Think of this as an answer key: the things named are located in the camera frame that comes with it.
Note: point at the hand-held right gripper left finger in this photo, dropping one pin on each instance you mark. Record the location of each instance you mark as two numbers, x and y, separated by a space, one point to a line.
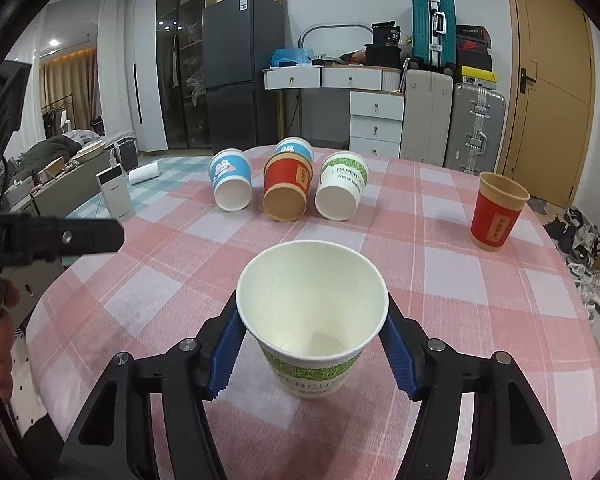
224 357

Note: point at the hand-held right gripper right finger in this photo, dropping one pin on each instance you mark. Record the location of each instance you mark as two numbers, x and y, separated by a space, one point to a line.
401 362

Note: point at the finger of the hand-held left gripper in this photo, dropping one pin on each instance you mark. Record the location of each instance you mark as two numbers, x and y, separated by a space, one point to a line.
80 236

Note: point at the white green-print paper cup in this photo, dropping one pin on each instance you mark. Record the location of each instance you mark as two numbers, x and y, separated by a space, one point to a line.
336 195
310 300

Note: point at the blue white paper cup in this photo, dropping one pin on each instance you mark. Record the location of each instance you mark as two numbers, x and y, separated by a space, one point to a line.
230 172
294 149

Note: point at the red brown paper cup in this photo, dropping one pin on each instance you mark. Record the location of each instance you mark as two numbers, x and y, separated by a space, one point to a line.
286 180
495 222

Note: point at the white box appliance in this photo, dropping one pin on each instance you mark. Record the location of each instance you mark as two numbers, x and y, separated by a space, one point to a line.
115 195

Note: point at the brown curtain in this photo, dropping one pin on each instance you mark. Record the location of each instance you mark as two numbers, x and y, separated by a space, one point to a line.
70 90

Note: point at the grey sofa with clothes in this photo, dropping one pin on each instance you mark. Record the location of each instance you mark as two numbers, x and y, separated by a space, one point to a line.
55 155

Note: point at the pink checked tablecloth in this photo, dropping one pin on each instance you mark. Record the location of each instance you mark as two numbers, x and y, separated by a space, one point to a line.
180 280

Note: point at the white paper roll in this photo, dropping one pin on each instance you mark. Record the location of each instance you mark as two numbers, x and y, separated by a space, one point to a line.
145 173

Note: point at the teal checked floor mat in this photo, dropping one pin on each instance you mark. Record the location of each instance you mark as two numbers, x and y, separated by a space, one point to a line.
180 172

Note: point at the white sheer curtain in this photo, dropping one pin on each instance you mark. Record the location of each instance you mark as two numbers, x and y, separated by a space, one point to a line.
112 60

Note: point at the white wardrobe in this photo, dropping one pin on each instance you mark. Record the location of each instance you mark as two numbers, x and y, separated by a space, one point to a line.
147 70

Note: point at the dark glass-door cabinet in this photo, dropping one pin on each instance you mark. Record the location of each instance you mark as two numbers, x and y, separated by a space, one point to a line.
185 60

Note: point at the pile of shoes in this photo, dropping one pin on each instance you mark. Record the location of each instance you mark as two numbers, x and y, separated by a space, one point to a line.
587 255

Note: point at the dark grey refrigerator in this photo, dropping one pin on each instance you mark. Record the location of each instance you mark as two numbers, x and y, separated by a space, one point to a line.
240 70

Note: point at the white drawer cabinet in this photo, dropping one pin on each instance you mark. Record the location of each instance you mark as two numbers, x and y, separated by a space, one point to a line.
376 125

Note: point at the beige suitcase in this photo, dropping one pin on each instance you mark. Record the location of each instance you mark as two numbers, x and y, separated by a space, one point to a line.
426 120

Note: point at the silver suitcase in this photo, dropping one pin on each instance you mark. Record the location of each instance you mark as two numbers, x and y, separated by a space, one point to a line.
477 130

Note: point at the white desk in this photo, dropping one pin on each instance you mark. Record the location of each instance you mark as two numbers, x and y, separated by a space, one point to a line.
305 78

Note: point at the blue plastic bag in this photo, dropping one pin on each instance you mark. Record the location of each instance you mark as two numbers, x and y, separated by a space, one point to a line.
291 56

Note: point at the black yellow shoe box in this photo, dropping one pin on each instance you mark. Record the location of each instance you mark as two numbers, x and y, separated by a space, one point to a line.
475 75

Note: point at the wooden door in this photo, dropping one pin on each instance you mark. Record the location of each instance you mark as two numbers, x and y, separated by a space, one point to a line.
550 85

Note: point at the black bag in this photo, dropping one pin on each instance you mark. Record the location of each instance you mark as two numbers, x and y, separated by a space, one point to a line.
384 45

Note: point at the arched desk mirror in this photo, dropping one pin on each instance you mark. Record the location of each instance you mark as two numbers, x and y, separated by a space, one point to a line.
330 27

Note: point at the black red shoe box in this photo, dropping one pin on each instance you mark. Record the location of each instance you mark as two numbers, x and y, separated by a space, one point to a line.
473 39

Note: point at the teal suitcase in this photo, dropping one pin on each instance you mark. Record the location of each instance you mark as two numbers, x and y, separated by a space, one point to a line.
430 25

